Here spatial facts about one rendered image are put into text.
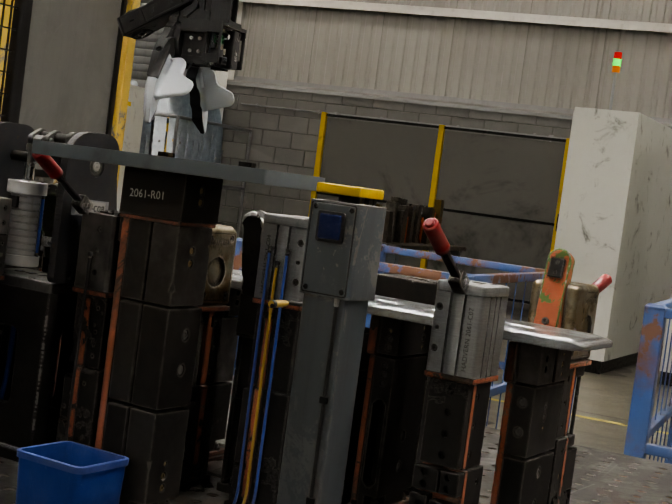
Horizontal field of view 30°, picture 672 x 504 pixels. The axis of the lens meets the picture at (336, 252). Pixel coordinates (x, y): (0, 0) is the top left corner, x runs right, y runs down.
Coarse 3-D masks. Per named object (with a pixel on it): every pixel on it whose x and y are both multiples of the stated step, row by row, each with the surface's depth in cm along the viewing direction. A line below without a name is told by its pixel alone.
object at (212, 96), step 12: (192, 72) 163; (204, 72) 162; (204, 84) 164; (216, 84) 163; (192, 96) 164; (204, 96) 164; (216, 96) 164; (228, 96) 163; (192, 108) 165; (204, 108) 165; (216, 108) 165; (192, 120) 166; (204, 120) 166; (204, 132) 166
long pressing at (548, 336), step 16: (240, 272) 201; (240, 288) 184; (368, 304) 174; (384, 304) 174; (400, 304) 184; (416, 304) 185; (416, 320) 170; (432, 320) 169; (512, 320) 180; (512, 336) 163; (528, 336) 162; (544, 336) 161; (560, 336) 162; (576, 336) 168; (592, 336) 171
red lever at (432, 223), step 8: (424, 224) 145; (432, 224) 144; (432, 232) 144; (440, 232) 145; (432, 240) 146; (440, 240) 146; (440, 248) 147; (448, 248) 148; (448, 256) 149; (448, 264) 151; (456, 272) 152; (464, 272) 153; (448, 280) 153; (456, 280) 153; (464, 280) 153; (456, 288) 154; (464, 288) 154
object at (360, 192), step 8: (320, 184) 146; (328, 184) 146; (336, 184) 146; (328, 192) 146; (336, 192) 145; (344, 192) 145; (352, 192) 144; (360, 192) 144; (368, 192) 146; (376, 192) 147; (344, 200) 147; (352, 200) 147
